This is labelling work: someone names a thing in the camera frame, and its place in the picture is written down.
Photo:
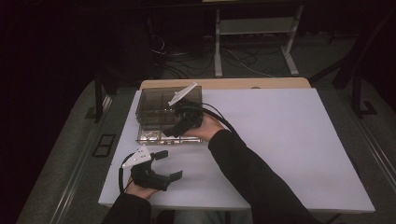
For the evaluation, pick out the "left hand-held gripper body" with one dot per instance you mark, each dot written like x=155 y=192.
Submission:
x=146 y=177

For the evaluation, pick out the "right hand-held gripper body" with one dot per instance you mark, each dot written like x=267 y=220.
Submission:
x=190 y=115

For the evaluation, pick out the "clear jewelry box drawer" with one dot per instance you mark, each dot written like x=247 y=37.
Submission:
x=146 y=140

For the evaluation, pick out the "gold sparkly hoop earring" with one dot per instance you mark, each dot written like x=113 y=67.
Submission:
x=149 y=134

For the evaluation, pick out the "smoked transparent jewelry box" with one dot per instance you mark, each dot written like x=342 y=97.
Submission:
x=152 y=102

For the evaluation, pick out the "person's left hand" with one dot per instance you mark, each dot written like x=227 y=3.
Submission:
x=140 y=191

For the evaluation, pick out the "person's right hand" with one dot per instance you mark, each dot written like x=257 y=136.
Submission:
x=207 y=127

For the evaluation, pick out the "black floor socket plate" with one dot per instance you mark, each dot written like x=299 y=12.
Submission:
x=104 y=145

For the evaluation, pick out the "black metal stand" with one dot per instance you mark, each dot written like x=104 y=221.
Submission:
x=356 y=87
x=99 y=99

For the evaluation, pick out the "metal floor rail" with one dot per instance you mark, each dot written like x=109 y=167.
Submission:
x=376 y=152
x=77 y=174

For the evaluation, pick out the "white metal stand frame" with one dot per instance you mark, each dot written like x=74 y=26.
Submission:
x=218 y=46

